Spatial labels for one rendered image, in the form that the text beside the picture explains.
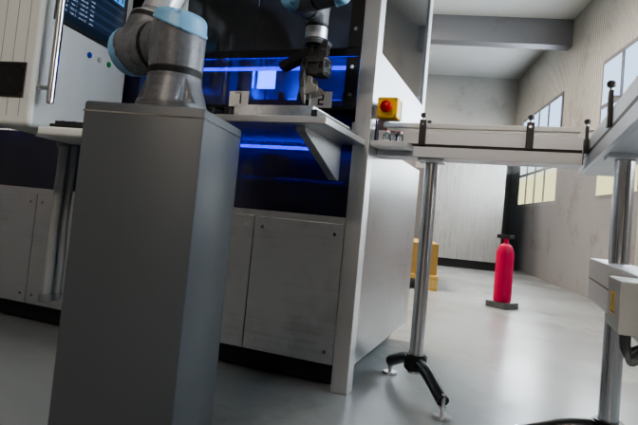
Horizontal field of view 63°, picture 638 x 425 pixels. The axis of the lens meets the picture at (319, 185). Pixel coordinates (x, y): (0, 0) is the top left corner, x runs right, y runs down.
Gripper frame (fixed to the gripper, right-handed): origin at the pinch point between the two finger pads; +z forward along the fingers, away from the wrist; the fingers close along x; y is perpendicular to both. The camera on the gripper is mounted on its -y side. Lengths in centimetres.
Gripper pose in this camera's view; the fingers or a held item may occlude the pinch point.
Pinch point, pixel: (304, 101)
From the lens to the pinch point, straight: 175.4
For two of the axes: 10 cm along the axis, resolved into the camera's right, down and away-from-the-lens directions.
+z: -0.9, 9.9, -0.5
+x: 3.6, 0.8, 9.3
